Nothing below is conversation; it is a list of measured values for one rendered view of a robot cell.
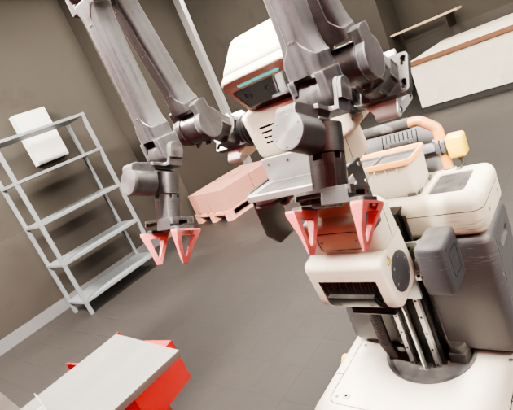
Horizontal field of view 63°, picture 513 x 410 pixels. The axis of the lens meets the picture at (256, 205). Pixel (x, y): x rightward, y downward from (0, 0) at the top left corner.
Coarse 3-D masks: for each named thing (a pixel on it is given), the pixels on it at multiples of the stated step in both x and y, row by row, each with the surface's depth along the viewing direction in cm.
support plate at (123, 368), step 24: (120, 336) 66; (96, 360) 61; (120, 360) 58; (144, 360) 56; (168, 360) 53; (72, 384) 58; (96, 384) 55; (120, 384) 53; (144, 384) 51; (24, 408) 57; (48, 408) 54; (72, 408) 52; (96, 408) 50; (120, 408) 49
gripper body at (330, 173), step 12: (312, 156) 65; (324, 156) 63; (336, 156) 64; (312, 168) 65; (324, 168) 63; (336, 168) 63; (312, 180) 65; (324, 180) 63; (336, 180) 63; (348, 180) 65; (312, 192) 64; (360, 192) 64
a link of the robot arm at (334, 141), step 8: (328, 120) 64; (336, 120) 64; (328, 128) 64; (336, 128) 64; (328, 136) 64; (336, 136) 64; (328, 144) 63; (336, 144) 64; (320, 152) 64; (328, 152) 64; (336, 152) 65; (344, 152) 65
